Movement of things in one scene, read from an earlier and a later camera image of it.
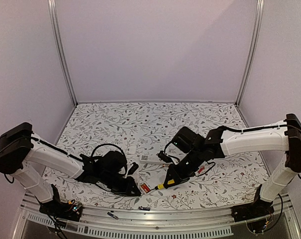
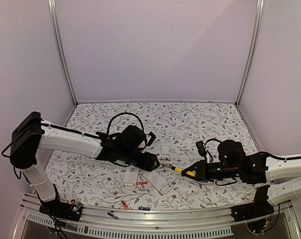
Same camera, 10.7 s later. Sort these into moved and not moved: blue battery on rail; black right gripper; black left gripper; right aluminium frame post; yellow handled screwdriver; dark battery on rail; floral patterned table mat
Moved: black left gripper; yellow handled screwdriver; black right gripper
Not moved: floral patterned table mat; dark battery on rail; blue battery on rail; right aluminium frame post
